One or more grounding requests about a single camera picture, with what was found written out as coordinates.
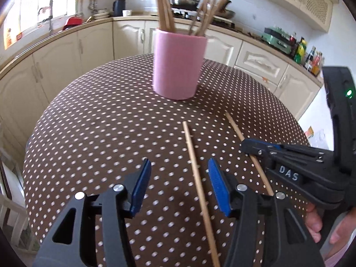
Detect bundle of wooden chopsticks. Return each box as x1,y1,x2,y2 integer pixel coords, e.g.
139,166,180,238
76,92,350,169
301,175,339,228
152,0,240,37

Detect green yellow bottle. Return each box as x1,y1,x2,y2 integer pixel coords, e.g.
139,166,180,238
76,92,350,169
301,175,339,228
294,37,308,64

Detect green electric grill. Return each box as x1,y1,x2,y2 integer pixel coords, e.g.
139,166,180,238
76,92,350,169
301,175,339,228
263,27,297,55

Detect black electric kettle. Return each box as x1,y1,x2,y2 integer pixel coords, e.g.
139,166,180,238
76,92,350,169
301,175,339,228
113,0,126,17

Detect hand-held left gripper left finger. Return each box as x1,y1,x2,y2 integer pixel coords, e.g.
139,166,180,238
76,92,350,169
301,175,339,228
33,158,152,267

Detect slender wooden chopstick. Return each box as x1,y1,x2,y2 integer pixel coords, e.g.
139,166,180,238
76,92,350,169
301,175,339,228
182,121,221,267
225,112,275,196

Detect beige kitchen countertop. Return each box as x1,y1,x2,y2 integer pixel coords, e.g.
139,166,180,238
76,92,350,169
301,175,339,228
0,15,324,87

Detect pink cylindrical utensil holder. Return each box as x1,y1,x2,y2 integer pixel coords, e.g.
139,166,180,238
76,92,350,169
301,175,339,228
152,28,208,101

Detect person's right hand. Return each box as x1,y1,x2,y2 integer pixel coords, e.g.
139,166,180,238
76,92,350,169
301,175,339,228
305,202,356,258

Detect stack of white bowls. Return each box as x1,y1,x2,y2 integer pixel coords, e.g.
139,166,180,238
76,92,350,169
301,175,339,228
93,8,110,20

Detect dark sauce bottle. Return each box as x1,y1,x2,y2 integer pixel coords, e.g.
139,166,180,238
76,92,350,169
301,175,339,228
304,46,316,71

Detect white metal rack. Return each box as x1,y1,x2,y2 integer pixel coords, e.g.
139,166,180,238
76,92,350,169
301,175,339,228
0,150,39,253

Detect brown polka dot tablecloth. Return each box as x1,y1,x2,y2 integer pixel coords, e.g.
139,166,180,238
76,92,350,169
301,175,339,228
22,53,310,267

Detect metal sink faucet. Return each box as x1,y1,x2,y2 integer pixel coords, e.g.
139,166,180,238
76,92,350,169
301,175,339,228
47,6,56,34

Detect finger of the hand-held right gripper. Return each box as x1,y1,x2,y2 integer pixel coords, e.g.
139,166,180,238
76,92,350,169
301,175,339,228
262,155,349,211
241,138,333,165

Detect cream lower kitchen cabinets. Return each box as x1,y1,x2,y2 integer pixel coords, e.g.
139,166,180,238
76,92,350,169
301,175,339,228
0,19,322,151

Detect orange sauce bottle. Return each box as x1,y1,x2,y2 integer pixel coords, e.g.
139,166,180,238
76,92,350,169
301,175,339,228
311,51,324,77

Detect steel wok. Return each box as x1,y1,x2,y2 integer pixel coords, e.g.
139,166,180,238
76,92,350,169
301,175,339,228
213,0,236,20

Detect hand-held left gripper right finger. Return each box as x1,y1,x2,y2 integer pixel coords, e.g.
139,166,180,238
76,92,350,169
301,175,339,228
207,157,326,267

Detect kitchen window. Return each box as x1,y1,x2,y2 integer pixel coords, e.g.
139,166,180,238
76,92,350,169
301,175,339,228
3,0,77,51

